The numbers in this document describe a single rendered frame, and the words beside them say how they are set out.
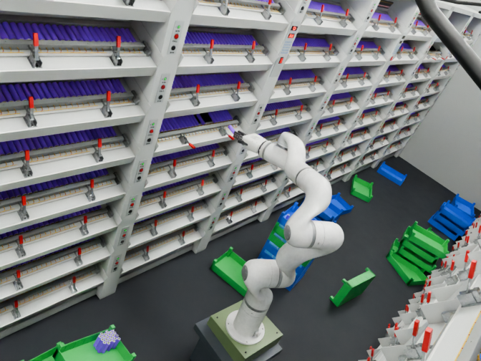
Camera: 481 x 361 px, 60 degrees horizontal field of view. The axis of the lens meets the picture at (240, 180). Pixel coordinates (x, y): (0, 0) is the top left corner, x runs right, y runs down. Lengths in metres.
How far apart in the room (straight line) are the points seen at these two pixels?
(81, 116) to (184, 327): 1.34
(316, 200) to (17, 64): 1.00
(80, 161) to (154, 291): 1.10
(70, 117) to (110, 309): 1.20
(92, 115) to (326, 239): 0.92
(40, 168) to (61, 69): 0.39
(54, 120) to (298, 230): 0.88
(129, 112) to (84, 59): 0.29
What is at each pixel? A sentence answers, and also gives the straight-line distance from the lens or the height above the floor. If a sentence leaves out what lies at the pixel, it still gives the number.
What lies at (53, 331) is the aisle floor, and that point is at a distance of 2.30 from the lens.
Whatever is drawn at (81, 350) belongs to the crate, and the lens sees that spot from 2.19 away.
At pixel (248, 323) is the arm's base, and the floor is 0.45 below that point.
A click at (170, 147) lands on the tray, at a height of 0.95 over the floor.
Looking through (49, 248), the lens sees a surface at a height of 0.55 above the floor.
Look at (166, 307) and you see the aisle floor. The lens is 2.46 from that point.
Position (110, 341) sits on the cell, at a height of 0.08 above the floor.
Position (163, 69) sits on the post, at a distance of 1.59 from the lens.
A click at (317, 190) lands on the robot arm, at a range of 1.46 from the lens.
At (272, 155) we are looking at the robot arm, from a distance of 1.78.
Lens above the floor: 1.93
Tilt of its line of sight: 32 degrees down
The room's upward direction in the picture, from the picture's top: 23 degrees clockwise
